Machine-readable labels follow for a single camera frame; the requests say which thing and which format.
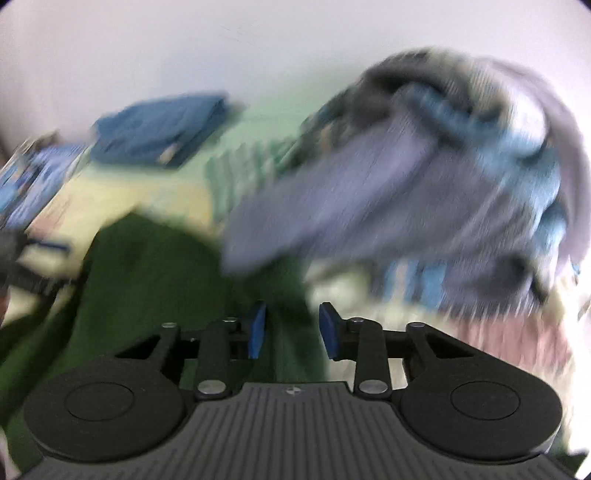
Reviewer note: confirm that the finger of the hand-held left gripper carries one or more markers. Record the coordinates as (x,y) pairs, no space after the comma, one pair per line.
(46,280)
(48,244)

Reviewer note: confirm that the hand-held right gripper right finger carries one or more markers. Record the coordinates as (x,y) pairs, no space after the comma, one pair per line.
(330,332)

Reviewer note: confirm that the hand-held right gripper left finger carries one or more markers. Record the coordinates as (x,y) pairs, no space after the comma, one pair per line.
(257,332)

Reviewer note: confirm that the green white striped sweater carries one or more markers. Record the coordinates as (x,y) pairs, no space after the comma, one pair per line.
(161,277)

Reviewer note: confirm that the blue patterned cloth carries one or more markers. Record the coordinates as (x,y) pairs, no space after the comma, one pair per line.
(37,184)

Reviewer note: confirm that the dark blue folded sweater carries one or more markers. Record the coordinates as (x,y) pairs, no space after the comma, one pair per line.
(147,147)

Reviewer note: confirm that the grey blue striped sweater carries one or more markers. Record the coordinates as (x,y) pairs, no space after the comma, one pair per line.
(392,194)

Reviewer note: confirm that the green white thin-striped shirt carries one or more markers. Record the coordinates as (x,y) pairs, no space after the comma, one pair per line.
(240,175)

